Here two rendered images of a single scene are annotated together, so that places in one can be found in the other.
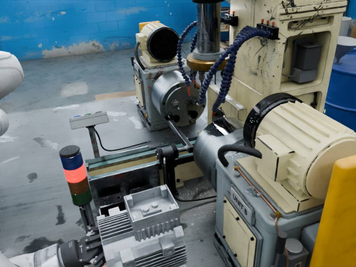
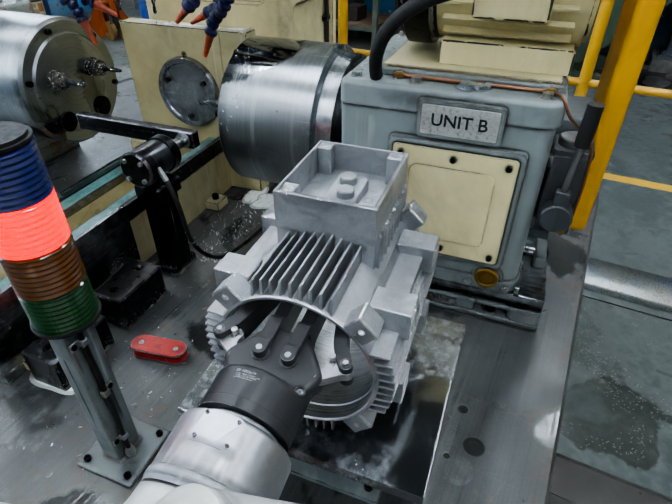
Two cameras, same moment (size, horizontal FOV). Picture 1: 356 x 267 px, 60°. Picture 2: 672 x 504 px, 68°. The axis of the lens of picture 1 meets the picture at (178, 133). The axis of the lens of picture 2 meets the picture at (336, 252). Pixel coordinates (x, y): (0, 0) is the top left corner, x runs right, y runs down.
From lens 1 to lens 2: 0.63 m
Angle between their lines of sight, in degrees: 43
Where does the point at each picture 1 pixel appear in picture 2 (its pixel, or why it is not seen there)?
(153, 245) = (400, 261)
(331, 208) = (655, 18)
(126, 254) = (392, 299)
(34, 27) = not seen: outside the picture
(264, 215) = (536, 101)
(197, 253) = not seen: hidden behind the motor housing
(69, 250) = (264, 387)
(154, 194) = (311, 172)
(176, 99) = (54, 70)
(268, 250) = (539, 172)
